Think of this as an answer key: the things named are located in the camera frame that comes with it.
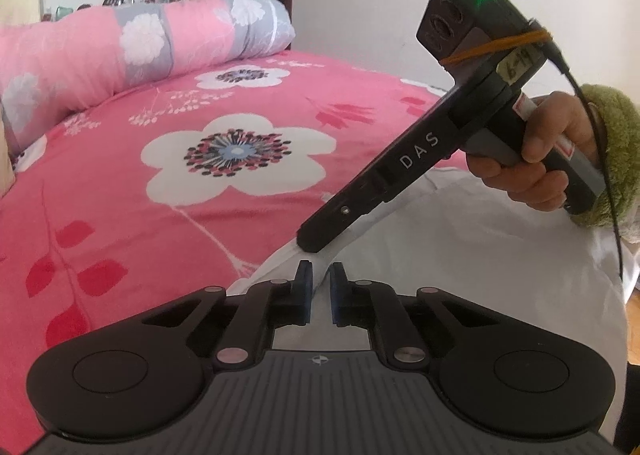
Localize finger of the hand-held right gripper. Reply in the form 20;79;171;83
296;174;396;254

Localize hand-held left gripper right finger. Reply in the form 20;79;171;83
328;261;496;368

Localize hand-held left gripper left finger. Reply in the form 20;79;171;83
141;260;316;371

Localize light grey shirt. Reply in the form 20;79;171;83
225;167;631;451

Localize person's right hand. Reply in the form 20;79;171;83
467;91;601;212

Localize pink grey floral quilt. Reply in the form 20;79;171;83
0;0;296;150

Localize beige pants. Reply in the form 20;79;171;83
0;105;18;196

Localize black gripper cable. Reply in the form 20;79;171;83
530;20;626;281

